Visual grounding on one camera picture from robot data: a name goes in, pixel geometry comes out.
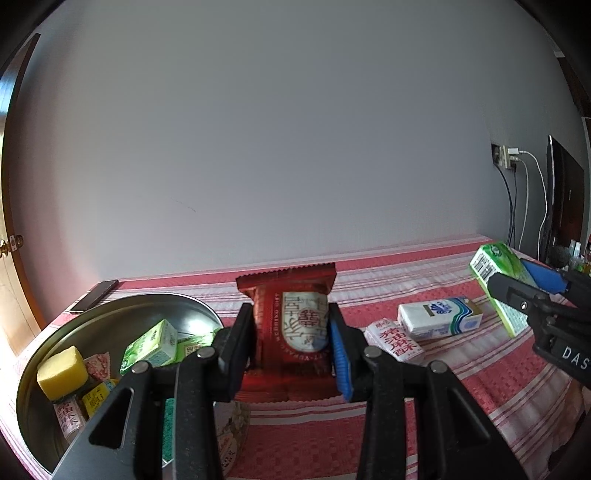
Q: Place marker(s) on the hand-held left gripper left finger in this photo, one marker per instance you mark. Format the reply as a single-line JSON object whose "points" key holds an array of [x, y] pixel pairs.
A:
{"points": [[235, 341]]}

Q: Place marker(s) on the green and white carton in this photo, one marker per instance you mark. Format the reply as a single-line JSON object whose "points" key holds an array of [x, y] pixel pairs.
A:
{"points": [[189, 346], [501, 258], [147, 346]]}

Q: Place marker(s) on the black wall socket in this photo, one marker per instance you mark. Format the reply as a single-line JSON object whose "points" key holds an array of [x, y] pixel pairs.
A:
{"points": [[497, 155]]}

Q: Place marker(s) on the black flat screen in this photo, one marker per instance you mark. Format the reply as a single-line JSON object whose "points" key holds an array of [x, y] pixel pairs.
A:
{"points": [[561, 194]]}

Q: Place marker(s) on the white and red snack packet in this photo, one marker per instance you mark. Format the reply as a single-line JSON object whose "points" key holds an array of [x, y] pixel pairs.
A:
{"points": [[69, 417], [395, 344]]}

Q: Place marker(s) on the wooden door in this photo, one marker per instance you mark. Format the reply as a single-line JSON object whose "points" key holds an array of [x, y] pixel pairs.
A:
{"points": [[14, 184]]}

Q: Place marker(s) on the white tissue pack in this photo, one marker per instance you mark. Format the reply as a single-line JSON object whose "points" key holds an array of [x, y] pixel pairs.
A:
{"points": [[434, 321]]}

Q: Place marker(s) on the pink snack packet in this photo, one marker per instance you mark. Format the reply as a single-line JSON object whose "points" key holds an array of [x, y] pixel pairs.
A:
{"points": [[98, 367]]}

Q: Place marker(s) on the black smartphone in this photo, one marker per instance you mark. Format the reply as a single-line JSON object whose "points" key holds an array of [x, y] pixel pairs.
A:
{"points": [[94, 297]]}

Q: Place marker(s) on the green scouring pad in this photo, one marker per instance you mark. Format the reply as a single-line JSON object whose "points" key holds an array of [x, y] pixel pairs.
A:
{"points": [[168, 429]]}

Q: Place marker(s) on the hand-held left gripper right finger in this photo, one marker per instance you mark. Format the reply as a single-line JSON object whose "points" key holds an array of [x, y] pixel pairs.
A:
{"points": [[340, 360]]}

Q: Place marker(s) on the small yellow box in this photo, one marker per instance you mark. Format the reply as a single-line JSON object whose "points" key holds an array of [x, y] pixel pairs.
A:
{"points": [[97, 398]]}

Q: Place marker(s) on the wall socket with plugs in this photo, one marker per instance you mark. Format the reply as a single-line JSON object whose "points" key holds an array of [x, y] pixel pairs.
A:
{"points": [[511, 157]]}

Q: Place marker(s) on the small bottle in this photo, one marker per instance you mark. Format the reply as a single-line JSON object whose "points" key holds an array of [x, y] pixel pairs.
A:
{"points": [[576, 258], [587, 261]]}

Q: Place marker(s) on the round metal tin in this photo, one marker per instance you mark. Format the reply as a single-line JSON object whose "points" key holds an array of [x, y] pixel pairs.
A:
{"points": [[138, 314]]}

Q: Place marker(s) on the yellow and green sponge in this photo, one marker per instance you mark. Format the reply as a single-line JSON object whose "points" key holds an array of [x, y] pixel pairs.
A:
{"points": [[62, 374]]}

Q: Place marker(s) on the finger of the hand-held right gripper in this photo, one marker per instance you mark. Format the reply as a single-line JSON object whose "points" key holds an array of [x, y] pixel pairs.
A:
{"points": [[545, 276], [512, 290]]}

